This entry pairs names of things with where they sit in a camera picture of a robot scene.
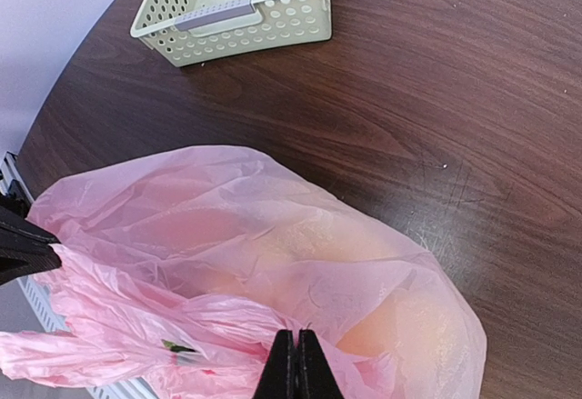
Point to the pink plastic bag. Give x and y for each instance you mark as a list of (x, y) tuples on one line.
[(181, 267)]

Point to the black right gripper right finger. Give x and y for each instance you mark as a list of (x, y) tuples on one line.
[(314, 377)]

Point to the orange fruit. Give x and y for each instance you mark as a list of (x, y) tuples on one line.
[(407, 323)]

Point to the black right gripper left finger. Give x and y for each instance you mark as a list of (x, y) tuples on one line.
[(278, 379)]

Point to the green perforated plastic basket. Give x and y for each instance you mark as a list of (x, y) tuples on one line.
[(188, 32)]

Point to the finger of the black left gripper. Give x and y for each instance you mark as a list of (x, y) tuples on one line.
[(25, 260), (15, 206)]

